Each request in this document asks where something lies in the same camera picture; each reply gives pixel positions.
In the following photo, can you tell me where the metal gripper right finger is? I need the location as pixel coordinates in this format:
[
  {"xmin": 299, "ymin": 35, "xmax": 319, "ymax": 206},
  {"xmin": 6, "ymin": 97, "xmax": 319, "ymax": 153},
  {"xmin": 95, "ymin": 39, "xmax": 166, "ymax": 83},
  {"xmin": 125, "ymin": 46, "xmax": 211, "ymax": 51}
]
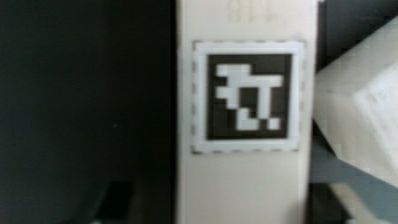
[{"xmin": 307, "ymin": 182, "xmax": 379, "ymax": 224}]

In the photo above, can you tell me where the white leg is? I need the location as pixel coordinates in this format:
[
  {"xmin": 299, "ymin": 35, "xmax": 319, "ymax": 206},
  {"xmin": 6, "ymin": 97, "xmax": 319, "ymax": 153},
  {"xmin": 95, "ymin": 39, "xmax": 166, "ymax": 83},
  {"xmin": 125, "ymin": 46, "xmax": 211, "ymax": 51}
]
[
  {"xmin": 175, "ymin": 0, "xmax": 317, "ymax": 224},
  {"xmin": 312, "ymin": 16, "xmax": 398, "ymax": 187}
]

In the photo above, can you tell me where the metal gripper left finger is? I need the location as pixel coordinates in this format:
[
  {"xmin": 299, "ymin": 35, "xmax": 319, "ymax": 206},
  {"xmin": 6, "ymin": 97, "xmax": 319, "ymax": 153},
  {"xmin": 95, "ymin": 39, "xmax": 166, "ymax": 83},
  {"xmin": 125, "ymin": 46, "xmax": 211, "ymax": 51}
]
[{"xmin": 88, "ymin": 181, "xmax": 173, "ymax": 224}]

